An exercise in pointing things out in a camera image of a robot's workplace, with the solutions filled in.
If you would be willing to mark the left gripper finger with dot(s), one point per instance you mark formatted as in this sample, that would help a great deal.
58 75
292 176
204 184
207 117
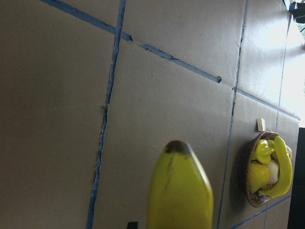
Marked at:
132 225

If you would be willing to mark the yellow banana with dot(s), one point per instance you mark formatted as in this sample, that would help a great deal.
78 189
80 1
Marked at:
180 195
283 153

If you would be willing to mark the brown wicker basket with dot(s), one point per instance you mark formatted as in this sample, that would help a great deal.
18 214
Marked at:
254 199

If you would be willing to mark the paper basket tag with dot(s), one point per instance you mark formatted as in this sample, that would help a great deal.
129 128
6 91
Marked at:
261 127

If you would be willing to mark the yellow lemon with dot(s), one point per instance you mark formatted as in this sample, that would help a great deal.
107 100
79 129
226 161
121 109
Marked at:
259 176

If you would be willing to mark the yellow starfruit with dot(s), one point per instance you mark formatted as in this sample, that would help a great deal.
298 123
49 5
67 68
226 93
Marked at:
263 151

